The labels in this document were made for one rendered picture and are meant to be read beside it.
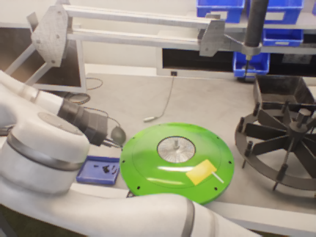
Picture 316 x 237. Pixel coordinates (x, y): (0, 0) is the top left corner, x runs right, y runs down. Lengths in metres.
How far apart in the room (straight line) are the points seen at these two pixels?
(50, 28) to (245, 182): 0.70
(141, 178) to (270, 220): 0.38
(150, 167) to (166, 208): 0.33
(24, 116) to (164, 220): 0.20
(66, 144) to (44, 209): 0.07
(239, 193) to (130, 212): 0.55
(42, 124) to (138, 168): 0.39
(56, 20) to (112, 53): 0.99
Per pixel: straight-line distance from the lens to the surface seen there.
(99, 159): 0.92
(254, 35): 0.69
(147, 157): 0.67
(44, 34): 0.68
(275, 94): 1.33
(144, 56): 1.56
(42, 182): 0.31
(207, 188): 0.63
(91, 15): 0.64
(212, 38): 0.65
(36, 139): 0.30
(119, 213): 0.32
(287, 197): 0.87
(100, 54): 1.65
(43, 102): 0.57
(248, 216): 0.80
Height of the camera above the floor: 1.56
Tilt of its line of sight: 37 degrees down
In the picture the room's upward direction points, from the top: 2 degrees counter-clockwise
